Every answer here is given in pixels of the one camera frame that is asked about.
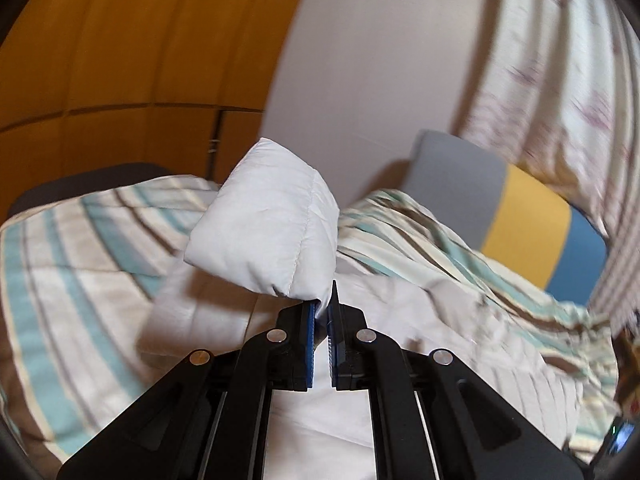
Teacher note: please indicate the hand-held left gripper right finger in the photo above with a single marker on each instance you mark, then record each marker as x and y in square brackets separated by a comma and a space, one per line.
[333, 352]

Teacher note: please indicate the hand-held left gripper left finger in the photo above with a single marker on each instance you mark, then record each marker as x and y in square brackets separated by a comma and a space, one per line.
[310, 342]

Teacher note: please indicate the white quilted blanket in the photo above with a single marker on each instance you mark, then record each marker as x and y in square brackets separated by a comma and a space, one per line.
[265, 215]

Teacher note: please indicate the grey yellow blue headboard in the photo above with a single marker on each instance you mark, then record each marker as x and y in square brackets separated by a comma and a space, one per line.
[530, 225]

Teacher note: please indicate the striped duvet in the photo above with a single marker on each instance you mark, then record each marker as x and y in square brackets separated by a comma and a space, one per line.
[75, 270]

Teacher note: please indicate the dark grey object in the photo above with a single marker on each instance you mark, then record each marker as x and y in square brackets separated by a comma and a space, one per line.
[65, 185]

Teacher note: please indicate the wooden wardrobe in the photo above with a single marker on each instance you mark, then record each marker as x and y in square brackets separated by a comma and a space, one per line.
[125, 60]

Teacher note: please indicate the patterned white curtain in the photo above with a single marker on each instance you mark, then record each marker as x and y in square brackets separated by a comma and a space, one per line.
[560, 85]

